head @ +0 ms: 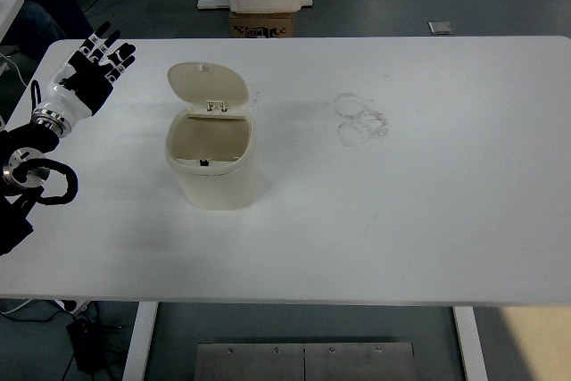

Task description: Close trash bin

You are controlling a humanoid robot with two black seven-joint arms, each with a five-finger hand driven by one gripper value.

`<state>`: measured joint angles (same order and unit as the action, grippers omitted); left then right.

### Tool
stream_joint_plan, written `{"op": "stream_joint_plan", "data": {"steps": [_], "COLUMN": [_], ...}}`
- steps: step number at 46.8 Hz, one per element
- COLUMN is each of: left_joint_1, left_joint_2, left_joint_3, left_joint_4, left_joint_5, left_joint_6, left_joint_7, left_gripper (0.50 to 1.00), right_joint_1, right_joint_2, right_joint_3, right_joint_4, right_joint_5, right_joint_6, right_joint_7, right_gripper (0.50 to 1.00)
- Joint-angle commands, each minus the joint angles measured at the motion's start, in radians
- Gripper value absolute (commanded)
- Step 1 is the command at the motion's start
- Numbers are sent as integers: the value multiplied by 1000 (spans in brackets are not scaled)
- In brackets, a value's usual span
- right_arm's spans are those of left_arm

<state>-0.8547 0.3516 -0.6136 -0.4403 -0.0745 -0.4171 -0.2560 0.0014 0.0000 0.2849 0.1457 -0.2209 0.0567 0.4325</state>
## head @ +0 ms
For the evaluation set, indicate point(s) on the grey floor outlet plate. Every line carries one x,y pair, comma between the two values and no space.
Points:
441,27

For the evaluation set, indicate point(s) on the white side table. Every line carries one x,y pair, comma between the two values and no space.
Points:
9,15

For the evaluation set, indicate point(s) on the cream hinged trash bin lid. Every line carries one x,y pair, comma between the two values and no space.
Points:
205,82

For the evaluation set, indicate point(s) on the cream plastic trash bin body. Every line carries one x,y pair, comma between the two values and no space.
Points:
218,184

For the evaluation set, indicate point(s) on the person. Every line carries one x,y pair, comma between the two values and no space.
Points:
40,19

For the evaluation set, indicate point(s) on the black power adapter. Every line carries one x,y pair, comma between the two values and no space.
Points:
87,345

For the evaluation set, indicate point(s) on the brown cardboard box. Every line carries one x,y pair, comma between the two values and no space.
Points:
261,26

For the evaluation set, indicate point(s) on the white table foot bar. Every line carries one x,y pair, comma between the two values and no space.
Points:
209,3

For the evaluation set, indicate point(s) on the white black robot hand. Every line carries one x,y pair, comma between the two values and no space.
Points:
67,97

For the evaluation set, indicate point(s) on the grey metal plate with screws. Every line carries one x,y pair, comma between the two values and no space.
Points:
357,363

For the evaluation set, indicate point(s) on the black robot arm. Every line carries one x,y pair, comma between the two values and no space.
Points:
18,140

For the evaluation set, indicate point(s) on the white table leg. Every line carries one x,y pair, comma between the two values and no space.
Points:
140,341
470,345

